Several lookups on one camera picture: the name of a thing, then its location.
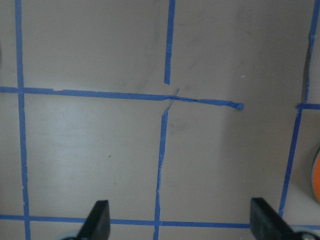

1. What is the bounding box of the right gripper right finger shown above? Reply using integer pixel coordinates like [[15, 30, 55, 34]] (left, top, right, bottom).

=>
[[249, 197, 308, 240]]

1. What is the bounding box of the orange cylindrical can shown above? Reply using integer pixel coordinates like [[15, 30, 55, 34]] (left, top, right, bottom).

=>
[[311, 150, 320, 203]]

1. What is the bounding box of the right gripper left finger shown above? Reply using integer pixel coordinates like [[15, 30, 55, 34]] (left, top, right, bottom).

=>
[[75, 200, 111, 240]]

